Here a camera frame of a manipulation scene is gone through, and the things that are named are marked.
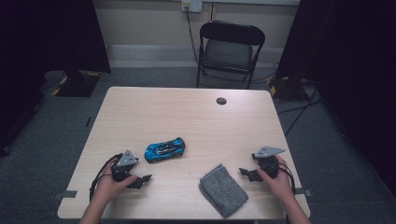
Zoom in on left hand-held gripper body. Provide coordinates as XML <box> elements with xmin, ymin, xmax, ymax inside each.
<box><xmin>110</xmin><ymin>149</ymin><xmax>140</xmax><ymax>183</ymax></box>

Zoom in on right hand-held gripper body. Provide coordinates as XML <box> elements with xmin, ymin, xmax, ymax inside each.
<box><xmin>250</xmin><ymin>146</ymin><xmax>286</xmax><ymax>180</ymax></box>

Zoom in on grey cloth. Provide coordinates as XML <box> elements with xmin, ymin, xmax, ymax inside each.
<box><xmin>198</xmin><ymin>163</ymin><xmax>249</xmax><ymax>219</ymax></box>

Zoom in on blue toy car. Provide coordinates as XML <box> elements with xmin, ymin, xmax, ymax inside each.
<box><xmin>144</xmin><ymin>136</ymin><xmax>187</xmax><ymax>164</ymax></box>

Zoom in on person's right hand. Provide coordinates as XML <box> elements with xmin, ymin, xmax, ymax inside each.
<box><xmin>256</xmin><ymin>155</ymin><xmax>295</xmax><ymax>201</ymax></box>

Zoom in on person's left hand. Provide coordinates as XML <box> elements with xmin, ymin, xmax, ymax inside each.
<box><xmin>92</xmin><ymin>158</ymin><xmax>138</xmax><ymax>204</ymax></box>

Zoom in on grey tape piece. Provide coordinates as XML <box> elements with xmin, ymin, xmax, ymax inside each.
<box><xmin>294</xmin><ymin>187</ymin><xmax>314</xmax><ymax>198</ymax></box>
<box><xmin>52</xmin><ymin>189</ymin><xmax>78</xmax><ymax>201</ymax></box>

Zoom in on black stand base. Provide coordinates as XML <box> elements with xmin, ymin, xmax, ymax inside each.
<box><xmin>268</xmin><ymin>76</ymin><xmax>310</xmax><ymax>103</ymax></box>
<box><xmin>55</xmin><ymin>69</ymin><xmax>101</xmax><ymax>98</ymax></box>

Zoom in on black folding chair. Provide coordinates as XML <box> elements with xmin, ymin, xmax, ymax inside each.
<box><xmin>195</xmin><ymin>20</ymin><xmax>266</xmax><ymax>91</ymax></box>

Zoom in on dark curtain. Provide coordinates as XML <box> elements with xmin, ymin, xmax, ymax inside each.
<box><xmin>0</xmin><ymin>0</ymin><xmax>112</xmax><ymax>158</ymax></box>
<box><xmin>275</xmin><ymin>0</ymin><xmax>396</xmax><ymax>198</ymax></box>

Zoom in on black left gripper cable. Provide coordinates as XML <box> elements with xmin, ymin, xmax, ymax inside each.
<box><xmin>89</xmin><ymin>152</ymin><xmax>124</xmax><ymax>203</ymax></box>

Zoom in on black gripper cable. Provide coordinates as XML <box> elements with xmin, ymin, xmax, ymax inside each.
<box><xmin>89</xmin><ymin>152</ymin><xmax>124</xmax><ymax>203</ymax></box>
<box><xmin>277</xmin><ymin>161</ymin><xmax>297</xmax><ymax>196</ymax></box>

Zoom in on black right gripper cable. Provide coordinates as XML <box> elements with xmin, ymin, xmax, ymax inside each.
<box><xmin>277</xmin><ymin>161</ymin><xmax>297</xmax><ymax>196</ymax></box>

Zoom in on black floor cables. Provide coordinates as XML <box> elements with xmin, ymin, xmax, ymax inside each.
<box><xmin>276</xmin><ymin>85</ymin><xmax>322</xmax><ymax>138</ymax></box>

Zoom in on black wall socket cable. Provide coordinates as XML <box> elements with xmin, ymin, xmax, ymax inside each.
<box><xmin>185</xmin><ymin>6</ymin><xmax>201</xmax><ymax>64</ymax></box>

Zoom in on white wall socket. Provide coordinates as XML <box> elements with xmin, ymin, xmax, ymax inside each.
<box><xmin>181</xmin><ymin>0</ymin><xmax>204</xmax><ymax>14</ymax></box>

